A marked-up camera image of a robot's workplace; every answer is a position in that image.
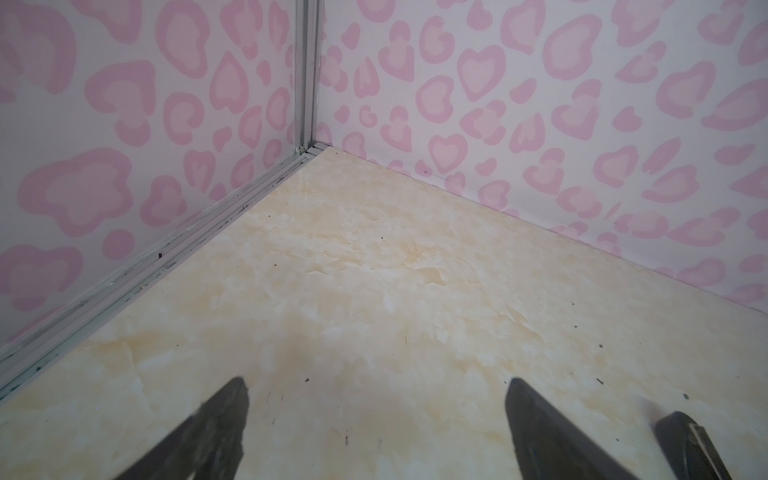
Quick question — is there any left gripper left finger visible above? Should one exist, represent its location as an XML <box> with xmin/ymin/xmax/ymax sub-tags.
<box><xmin>118</xmin><ymin>377</ymin><xmax>249</xmax><ymax>480</ymax></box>

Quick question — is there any black stapler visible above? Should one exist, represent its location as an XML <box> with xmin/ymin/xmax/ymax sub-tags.
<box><xmin>653</xmin><ymin>411</ymin><xmax>732</xmax><ymax>480</ymax></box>

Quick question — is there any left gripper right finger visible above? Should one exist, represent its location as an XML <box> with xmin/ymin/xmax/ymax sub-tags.
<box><xmin>505</xmin><ymin>377</ymin><xmax>634</xmax><ymax>480</ymax></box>

